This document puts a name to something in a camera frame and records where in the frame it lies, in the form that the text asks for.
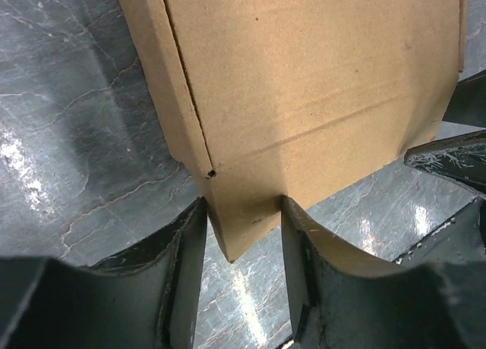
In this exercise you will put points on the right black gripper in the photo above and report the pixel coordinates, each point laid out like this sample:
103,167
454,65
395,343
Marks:
460,160

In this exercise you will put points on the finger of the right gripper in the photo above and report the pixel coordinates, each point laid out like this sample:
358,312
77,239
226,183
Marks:
467,104

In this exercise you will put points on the brown cardboard box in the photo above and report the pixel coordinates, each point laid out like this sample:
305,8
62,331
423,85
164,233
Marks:
264,98

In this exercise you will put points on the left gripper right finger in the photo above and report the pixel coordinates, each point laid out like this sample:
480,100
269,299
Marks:
343,297

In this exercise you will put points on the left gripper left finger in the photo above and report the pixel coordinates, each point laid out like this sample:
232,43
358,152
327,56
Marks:
144,296

